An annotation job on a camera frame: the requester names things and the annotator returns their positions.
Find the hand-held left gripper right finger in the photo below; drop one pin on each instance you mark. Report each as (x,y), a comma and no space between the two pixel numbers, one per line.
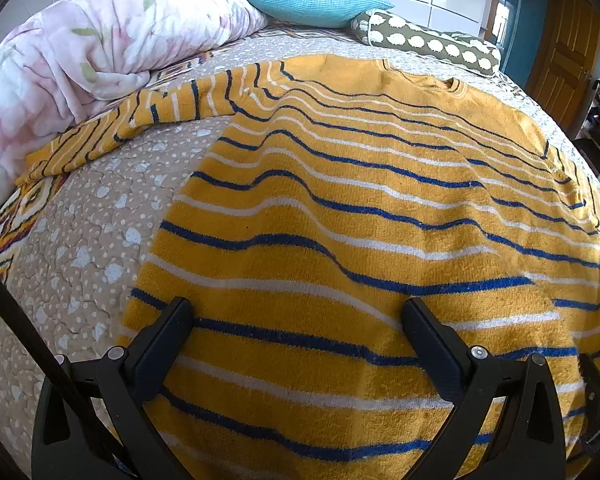
(437,350)

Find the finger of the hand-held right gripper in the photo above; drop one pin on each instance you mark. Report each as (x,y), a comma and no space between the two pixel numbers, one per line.
(596,390)

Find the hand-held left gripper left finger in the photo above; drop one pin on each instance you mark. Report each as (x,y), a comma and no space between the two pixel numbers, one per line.
(160,347)

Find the yellow striped sweater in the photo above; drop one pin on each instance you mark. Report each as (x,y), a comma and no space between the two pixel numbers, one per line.
(330,210)

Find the bed with beige quilt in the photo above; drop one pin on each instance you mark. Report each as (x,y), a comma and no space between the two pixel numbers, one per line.
(80,240)

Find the pink floral duvet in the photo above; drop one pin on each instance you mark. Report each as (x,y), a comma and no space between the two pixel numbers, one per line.
(80,60)

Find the olive pillow with white pattern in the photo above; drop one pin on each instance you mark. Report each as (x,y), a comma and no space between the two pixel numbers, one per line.
(430,42)

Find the wooden door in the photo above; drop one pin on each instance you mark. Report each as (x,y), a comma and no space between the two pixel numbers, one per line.
(565,60)

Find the teal pillow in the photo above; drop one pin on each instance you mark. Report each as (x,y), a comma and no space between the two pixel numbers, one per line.
(310,0)

